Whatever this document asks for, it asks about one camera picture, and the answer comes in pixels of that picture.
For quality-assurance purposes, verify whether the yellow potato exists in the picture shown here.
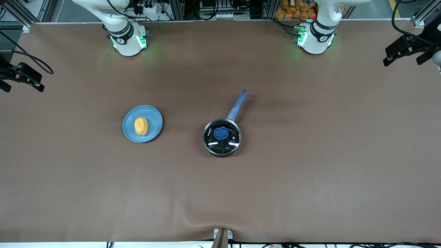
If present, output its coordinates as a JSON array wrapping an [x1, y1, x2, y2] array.
[[134, 117, 148, 136]]

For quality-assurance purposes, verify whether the orange toy food pile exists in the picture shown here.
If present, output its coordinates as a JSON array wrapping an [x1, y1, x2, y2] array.
[[275, 0, 317, 20]]

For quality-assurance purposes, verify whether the blue plate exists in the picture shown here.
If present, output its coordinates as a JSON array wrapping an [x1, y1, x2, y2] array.
[[122, 105, 163, 143]]

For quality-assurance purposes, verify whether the white power strip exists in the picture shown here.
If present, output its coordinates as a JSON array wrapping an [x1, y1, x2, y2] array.
[[133, 0, 163, 14]]

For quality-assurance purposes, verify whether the brown table mat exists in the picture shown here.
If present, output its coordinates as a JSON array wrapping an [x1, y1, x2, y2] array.
[[0, 19, 441, 243]]

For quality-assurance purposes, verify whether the aluminium frame profile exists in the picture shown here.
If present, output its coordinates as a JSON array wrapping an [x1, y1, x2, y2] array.
[[412, 0, 441, 29], [5, 0, 52, 32]]

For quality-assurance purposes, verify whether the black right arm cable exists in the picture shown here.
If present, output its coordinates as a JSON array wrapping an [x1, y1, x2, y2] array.
[[0, 30, 54, 75]]

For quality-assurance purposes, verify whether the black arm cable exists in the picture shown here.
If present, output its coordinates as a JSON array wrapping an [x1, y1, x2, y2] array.
[[391, 0, 435, 47], [0, 30, 54, 75]]

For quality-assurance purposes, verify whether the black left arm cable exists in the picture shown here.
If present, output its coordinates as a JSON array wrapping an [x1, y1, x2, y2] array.
[[391, 0, 435, 47]]

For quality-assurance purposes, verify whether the aluminium frame post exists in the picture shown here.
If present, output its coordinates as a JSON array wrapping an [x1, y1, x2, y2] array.
[[170, 0, 187, 20]]

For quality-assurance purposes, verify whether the black pot with blue handle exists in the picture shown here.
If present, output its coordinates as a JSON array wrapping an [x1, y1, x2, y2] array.
[[202, 89, 248, 158]]

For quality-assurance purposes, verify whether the metal camera pole bracket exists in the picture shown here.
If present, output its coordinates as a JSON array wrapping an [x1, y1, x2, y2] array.
[[213, 228, 233, 248]]

